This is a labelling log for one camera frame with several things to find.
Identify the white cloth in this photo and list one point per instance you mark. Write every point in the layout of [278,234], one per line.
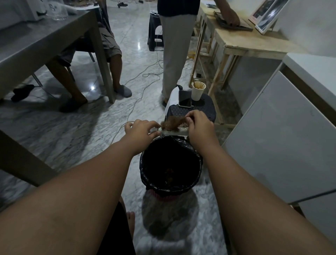
[173,97]

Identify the trash bin with black bag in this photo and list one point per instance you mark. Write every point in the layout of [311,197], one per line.
[170,168]

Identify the person's right hand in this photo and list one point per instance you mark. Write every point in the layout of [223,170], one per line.
[202,131]

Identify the clear glass jar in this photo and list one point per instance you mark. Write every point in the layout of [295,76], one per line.
[58,10]

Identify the white appliance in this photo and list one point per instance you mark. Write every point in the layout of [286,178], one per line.
[36,9]

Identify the person's left hand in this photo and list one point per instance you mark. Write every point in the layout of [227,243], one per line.
[139,134]

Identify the clump of brown hair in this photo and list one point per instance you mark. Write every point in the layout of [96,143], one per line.
[174,122]

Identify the white cabinet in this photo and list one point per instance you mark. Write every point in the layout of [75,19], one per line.
[283,136]

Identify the person's left forearm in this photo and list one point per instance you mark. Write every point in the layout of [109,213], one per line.
[78,197]

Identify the person's left thumb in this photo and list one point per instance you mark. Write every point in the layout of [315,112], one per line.
[155,133]

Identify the light wooden table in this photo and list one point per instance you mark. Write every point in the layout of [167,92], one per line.
[204,21]
[249,42]

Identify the black plastic stool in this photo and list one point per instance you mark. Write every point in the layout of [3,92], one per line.
[154,34]
[202,107]

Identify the person's left little finger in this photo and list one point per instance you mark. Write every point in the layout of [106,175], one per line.
[127,127]

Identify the white paper cup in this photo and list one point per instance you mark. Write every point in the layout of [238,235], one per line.
[198,92]

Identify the dark flat tray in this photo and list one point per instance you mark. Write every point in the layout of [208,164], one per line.
[244,26]

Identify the person's right forearm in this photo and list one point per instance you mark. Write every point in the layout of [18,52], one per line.
[249,205]

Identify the grey metal table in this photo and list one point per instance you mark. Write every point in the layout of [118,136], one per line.
[39,42]

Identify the dark slipper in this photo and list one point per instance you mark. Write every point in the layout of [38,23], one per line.
[72,105]

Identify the black smartphone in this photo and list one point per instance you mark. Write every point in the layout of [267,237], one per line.
[185,99]

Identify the person's leg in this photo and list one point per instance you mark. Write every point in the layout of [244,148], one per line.
[119,231]

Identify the black slipper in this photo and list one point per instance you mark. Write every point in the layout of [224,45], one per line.
[22,92]

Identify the grey slipper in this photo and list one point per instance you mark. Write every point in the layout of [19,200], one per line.
[124,91]

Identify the person's right fingers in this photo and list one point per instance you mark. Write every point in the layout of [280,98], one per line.
[194,116]

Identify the white hairbrush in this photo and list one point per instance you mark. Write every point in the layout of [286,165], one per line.
[172,132]

